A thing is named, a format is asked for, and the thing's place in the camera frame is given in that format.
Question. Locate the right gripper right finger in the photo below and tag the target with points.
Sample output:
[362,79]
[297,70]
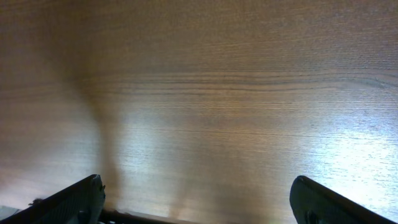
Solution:
[313,203]

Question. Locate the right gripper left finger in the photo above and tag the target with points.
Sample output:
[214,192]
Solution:
[81,202]

